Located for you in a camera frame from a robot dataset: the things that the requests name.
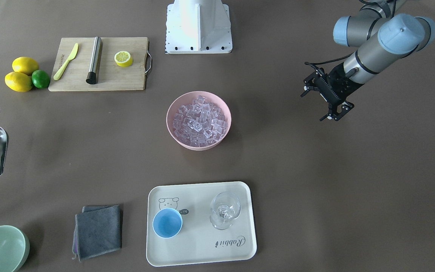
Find pink bowl with ice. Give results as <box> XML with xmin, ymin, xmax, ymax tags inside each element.
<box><xmin>166</xmin><ymin>91</ymin><xmax>232</xmax><ymax>150</ymax></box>

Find half lemon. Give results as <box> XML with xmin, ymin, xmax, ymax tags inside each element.
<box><xmin>114</xmin><ymin>51</ymin><xmax>133</xmax><ymax>67</ymax></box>

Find cream serving tray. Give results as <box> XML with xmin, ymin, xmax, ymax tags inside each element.
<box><xmin>146</xmin><ymin>181</ymin><xmax>257</xmax><ymax>267</ymax></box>

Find yellow lemon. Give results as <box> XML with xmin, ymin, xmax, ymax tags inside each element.
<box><xmin>5</xmin><ymin>72</ymin><xmax>33</xmax><ymax>92</ymax></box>
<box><xmin>12</xmin><ymin>56</ymin><xmax>39</xmax><ymax>76</ymax></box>

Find blue cup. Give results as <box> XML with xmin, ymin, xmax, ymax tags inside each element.
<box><xmin>152</xmin><ymin>208</ymin><xmax>183</xmax><ymax>239</ymax></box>

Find clear wine glass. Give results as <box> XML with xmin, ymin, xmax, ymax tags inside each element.
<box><xmin>210</xmin><ymin>191</ymin><xmax>242</xmax><ymax>230</ymax></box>

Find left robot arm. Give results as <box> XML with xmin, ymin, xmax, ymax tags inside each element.
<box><xmin>302</xmin><ymin>0</ymin><xmax>435</xmax><ymax>121</ymax></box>

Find green lime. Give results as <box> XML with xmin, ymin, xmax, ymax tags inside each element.
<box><xmin>31</xmin><ymin>70</ymin><xmax>51</xmax><ymax>88</ymax></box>

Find grey folded cloth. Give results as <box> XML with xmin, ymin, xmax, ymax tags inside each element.
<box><xmin>72</xmin><ymin>205</ymin><xmax>122</xmax><ymax>261</ymax></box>

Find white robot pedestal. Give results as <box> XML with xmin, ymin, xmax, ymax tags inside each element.
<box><xmin>165</xmin><ymin>0</ymin><xmax>233</xmax><ymax>54</ymax></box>

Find green bowl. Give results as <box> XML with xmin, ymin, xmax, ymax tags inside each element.
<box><xmin>0</xmin><ymin>225</ymin><xmax>30</xmax><ymax>272</ymax></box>

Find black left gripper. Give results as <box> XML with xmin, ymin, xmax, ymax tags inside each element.
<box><xmin>300</xmin><ymin>62</ymin><xmax>363</xmax><ymax>122</ymax></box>

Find wooden cutting board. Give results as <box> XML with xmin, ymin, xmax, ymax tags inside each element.
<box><xmin>48</xmin><ymin>37</ymin><xmax>151</xmax><ymax>92</ymax></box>

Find yellow plastic knife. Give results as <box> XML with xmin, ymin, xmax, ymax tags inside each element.
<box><xmin>53</xmin><ymin>43</ymin><xmax>79</xmax><ymax>80</ymax></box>

